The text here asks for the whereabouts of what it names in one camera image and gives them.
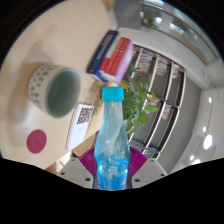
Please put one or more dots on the grey shelf unit with books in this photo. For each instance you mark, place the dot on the grey shelf unit with books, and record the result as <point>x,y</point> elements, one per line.
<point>166,100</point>

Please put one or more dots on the patterned grey ceramic mug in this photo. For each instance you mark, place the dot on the patterned grey ceramic mug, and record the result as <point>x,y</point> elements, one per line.
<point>40,86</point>

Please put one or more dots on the clear bottle with blue cap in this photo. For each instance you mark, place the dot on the clear bottle with blue cap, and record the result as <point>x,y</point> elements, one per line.
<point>111,140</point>

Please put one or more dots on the white book with patterned square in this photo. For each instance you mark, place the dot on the white book with patterned square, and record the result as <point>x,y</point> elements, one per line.
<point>78,130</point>

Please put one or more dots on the pink book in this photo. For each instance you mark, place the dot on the pink book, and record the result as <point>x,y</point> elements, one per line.
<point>125,65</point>

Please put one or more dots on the red book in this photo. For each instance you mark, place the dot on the red book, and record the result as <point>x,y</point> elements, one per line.
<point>115,58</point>

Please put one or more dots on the flat round red coaster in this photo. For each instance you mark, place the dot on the flat round red coaster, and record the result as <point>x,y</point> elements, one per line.
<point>36,141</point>

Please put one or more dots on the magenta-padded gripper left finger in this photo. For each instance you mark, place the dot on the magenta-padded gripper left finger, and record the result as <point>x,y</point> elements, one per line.
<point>73,170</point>

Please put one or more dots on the small green plant on ledge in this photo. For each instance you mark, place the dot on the small green plant on ledge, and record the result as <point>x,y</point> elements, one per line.
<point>149,22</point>

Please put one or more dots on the wooden chair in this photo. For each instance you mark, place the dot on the wooden chair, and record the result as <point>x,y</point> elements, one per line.
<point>55,165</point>
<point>85,146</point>

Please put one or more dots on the dark blue book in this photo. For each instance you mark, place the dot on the dark blue book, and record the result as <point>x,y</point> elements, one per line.
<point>103,50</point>

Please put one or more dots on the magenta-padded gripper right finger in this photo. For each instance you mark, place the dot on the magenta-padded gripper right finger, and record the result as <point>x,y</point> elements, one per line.
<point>150,170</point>

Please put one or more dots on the group of ceiling lights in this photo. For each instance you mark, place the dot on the group of ceiling lights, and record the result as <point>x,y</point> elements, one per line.
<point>207,141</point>

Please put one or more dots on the green potted plant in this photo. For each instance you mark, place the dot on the green potted plant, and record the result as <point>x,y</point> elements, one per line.
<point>136,100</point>

